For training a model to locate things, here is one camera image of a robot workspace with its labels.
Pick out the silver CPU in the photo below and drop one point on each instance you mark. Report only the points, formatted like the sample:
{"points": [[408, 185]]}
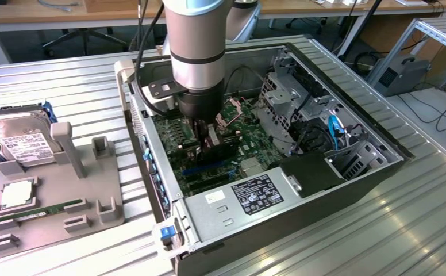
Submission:
{"points": [[15, 194]]}

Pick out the silver chipset heatsink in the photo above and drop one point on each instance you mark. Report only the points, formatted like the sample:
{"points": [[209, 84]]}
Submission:
{"points": [[253, 167]]}

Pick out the wooden desk white frame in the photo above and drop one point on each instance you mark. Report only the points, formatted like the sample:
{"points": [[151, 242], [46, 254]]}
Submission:
{"points": [[15, 15], [303, 10]]}

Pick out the green graphics card black cooler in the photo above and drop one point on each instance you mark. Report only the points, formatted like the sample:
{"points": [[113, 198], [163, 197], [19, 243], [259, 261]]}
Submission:
{"points": [[221, 153]]}

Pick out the green RAM stick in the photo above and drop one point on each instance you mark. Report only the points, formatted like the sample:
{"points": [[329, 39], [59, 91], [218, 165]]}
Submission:
{"points": [[34, 212]]}

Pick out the black office chair base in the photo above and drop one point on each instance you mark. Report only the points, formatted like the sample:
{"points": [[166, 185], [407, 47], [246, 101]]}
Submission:
{"points": [[86, 36]]}

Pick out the black plastic shroud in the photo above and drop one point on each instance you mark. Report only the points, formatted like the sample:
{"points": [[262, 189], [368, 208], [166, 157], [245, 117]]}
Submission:
{"points": [[310, 172]]}

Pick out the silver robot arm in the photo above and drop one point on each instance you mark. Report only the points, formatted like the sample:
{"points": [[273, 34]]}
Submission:
{"points": [[195, 37]]}

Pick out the grey power supply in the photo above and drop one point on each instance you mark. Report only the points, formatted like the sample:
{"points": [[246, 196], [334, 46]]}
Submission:
{"points": [[214, 218]]}

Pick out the black open PC case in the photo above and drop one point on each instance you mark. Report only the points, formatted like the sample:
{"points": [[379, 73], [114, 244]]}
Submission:
{"points": [[322, 218]]}

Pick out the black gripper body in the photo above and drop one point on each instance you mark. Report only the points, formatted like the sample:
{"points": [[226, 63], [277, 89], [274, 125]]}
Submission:
{"points": [[203, 100]]}

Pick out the blue case latch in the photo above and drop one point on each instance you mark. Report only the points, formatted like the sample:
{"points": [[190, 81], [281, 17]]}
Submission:
{"points": [[166, 233]]}

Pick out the aluminium frame table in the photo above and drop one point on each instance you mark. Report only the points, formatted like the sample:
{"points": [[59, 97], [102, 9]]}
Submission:
{"points": [[440, 31]]}

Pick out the blue disk caddy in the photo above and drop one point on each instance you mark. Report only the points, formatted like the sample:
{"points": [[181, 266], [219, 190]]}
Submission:
{"points": [[50, 113]]}

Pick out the grey parts rack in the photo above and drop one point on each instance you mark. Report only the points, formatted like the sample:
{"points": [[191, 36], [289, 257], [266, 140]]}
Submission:
{"points": [[54, 195]]}

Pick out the blue expansion slot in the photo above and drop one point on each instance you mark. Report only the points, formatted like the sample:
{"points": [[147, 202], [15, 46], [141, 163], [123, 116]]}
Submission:
{"points": [[197, 170]]}

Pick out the silver drive cage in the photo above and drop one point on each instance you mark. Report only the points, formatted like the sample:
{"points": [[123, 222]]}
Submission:
{"points": [[279, 96]]}

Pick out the green motherboard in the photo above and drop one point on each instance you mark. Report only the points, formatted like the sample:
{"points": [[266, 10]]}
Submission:
{"points": [[253, 142]]}

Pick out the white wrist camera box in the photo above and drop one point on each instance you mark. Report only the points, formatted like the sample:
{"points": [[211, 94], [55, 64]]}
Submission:
{"points": [[163, 103]]}

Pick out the silver socket cover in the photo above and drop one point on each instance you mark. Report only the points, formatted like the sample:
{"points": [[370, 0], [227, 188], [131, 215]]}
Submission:
{"points": [[231, 112]]}

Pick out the silver perforated disk bay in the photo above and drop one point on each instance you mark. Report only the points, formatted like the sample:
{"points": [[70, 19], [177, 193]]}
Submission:
{"points": [[354, 165]]}

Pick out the black expansion slot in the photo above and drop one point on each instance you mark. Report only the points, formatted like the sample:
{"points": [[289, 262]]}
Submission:
{"points": [[209, 181]]}

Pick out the silver hard disk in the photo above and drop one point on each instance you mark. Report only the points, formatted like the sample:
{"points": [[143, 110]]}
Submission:
{"points": [[23, 143]]}

